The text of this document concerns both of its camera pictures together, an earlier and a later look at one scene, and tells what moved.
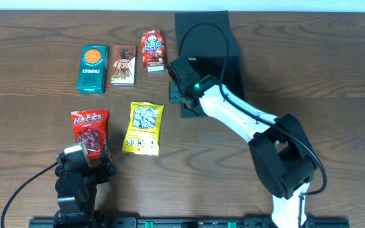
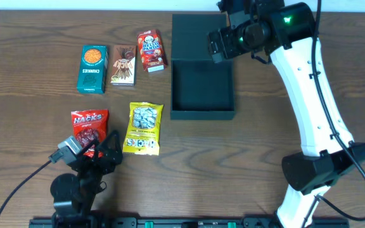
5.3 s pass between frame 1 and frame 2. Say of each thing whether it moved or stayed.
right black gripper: moved
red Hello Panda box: stayed
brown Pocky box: stayed
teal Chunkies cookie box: stayed
